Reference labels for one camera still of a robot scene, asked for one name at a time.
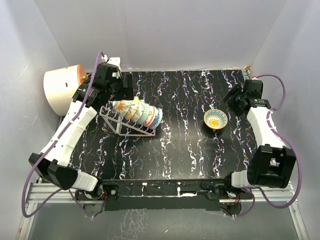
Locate yellow sun pattern bowl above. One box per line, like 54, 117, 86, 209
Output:
203, 109, 228, 130

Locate white wire dish rack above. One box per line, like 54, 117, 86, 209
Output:
100, 102, 156, 137

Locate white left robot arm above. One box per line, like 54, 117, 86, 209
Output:
28, 57, 134, 200

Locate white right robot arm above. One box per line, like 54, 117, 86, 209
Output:
222, 79, 296, 199

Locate orange leaf pattern bowl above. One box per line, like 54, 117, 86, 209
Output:
112, 100, 132, 117

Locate red flower striped bowl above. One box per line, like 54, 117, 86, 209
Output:
143, 105, 156, 127

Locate blue rose pattern bowl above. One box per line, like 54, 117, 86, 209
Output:
148, 108, 163, 130

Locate white cylinder with orange lid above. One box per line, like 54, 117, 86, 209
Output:
43, 64, 88, 117

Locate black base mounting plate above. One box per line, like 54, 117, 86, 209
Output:
75, 179, 253, 211

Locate aluminium frame rail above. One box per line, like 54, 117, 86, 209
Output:
18, 183, 309, 240

